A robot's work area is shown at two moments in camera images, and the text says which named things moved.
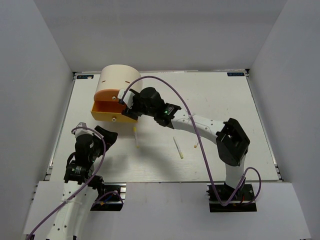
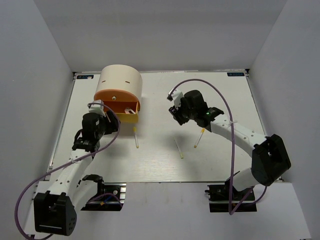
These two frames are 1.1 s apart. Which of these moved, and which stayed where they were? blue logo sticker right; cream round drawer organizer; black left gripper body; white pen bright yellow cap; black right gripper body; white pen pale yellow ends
Moved: black left gripper body; black right gripper body
Stayed: cream round drawer organizer; white pen bright yellow cap; white pen pale yellow ends; blue logo sticker right
